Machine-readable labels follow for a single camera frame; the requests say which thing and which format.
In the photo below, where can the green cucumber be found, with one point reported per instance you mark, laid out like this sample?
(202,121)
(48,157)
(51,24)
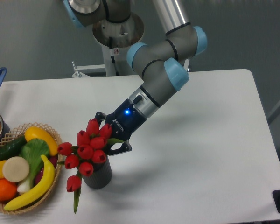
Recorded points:
(12,148)

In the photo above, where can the red tulip bouquet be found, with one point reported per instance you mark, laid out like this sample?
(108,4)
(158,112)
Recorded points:
(86,156)

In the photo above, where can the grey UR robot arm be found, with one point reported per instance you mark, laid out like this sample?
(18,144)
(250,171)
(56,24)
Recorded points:
(162,67)

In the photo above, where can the beige round disc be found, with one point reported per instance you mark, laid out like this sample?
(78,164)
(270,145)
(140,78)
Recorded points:
(15,169)

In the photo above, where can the green bok choy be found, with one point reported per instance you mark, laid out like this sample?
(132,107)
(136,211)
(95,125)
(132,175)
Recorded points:
(32,152)

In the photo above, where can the yellow banana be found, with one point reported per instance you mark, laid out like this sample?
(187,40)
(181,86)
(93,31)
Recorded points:
(37,191)

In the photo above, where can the orange fruit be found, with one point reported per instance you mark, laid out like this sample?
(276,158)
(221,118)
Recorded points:
(8,190)

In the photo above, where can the grey ribbed vase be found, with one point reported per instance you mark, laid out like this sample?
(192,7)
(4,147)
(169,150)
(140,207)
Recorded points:
(101,177)

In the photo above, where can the dark red radish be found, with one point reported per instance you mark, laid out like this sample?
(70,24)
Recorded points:
(53,160)

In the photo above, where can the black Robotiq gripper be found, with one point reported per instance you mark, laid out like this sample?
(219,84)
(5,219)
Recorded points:
(124,121)

